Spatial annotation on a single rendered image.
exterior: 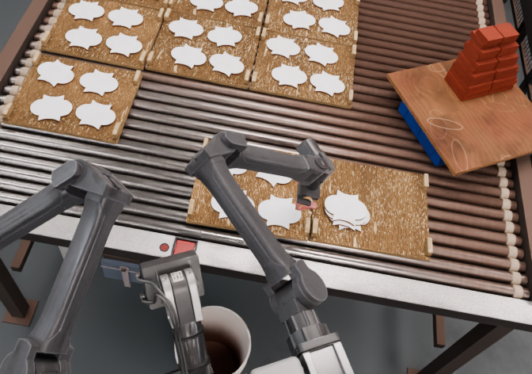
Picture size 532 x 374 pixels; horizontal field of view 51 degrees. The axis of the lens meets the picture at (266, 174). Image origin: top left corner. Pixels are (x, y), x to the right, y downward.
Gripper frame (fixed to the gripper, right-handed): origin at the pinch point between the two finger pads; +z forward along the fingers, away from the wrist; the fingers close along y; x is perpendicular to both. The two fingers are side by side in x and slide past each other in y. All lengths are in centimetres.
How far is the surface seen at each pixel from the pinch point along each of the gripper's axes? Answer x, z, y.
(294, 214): 3.1, 10.2, 0.8
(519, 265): 80, -7, 6
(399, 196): 39.3, 2.0, -13.5
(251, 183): -12.1, 15.3, -9.6
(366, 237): 27.6, 4.6, 5.2
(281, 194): -1.6, 12.5, -6.9
